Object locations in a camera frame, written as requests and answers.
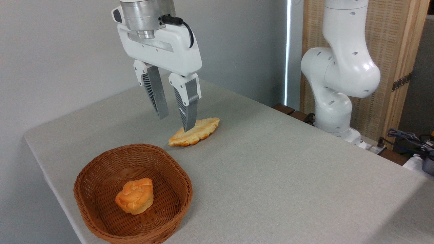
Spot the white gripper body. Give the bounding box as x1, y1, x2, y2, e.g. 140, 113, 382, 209
117, 21, 203, 77

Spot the brass screen hinge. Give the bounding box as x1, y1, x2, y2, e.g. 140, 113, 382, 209
392, 72, 413, 92

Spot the blue and black cable bundle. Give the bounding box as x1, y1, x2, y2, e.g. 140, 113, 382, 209
387, 128, 434, 160

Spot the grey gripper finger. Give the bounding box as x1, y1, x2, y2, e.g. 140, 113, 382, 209
169, 72, 202, 133
133, 60, 169, 120

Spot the round orange bread bun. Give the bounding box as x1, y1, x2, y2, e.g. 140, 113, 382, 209
115, 178, 154, 215

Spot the white power strip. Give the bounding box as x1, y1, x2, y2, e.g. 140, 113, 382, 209
363, 140, 387, 155

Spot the dark brown wooden slat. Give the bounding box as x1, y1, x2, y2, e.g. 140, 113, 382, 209
272, 103, 295, 116
290, 110, 314, 125

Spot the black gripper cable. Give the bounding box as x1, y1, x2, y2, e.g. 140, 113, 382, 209
161, 14, 195, 48

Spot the brown woven wicker basket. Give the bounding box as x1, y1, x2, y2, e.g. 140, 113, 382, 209
74, 143, 193, 244

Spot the flat golden leaf-shaped bread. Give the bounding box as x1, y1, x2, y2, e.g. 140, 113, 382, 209
169, 117, 220, 147

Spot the grey tablecloth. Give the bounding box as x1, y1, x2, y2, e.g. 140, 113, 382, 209
24, 70, 434, 244

